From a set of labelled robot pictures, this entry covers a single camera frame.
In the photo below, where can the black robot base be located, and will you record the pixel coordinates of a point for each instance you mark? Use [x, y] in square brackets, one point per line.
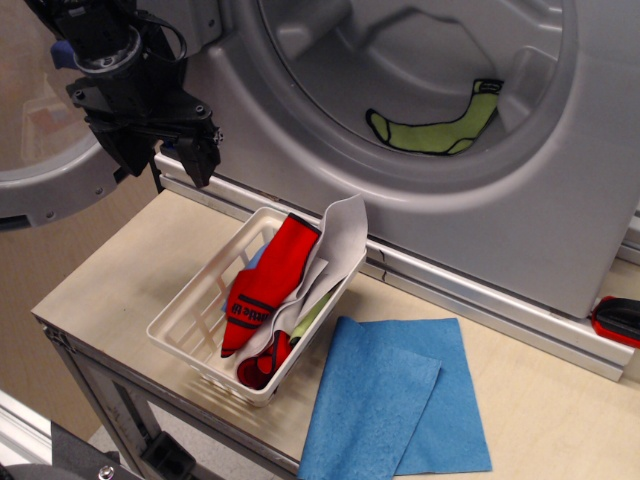
[58, 454]

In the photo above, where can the light blue cloth in basket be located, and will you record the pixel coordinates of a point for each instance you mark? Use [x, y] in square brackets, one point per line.
[241, 279]

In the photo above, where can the white cloth in basket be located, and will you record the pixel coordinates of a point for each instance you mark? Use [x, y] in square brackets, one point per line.
[340, 249]

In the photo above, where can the green cloth in basket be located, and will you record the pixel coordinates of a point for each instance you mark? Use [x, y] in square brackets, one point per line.
[308, 319]

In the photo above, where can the metal table frame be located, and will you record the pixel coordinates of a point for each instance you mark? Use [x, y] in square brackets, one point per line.
[125, 399]

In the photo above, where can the white plastic laundry basket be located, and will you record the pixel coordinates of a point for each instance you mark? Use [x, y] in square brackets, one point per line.
[191, 326]

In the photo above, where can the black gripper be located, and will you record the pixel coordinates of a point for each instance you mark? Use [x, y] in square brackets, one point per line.
[132, 100]

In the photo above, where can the red and black tool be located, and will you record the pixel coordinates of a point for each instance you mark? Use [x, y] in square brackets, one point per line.
[617, 319]

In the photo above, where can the blue folded cloth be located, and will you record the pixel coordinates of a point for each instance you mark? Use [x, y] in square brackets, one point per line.
[396, 398]

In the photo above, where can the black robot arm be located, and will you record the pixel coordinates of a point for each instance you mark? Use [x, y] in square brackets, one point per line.
[96, 29]

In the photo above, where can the grey toy washing machine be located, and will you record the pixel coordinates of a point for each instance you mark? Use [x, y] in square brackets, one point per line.
[499, 139]

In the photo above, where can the red sock with black trim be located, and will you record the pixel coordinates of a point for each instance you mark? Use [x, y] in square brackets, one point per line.
[278, 273]

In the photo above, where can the green sock with black trim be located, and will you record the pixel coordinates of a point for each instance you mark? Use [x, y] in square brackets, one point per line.
[447, 138]

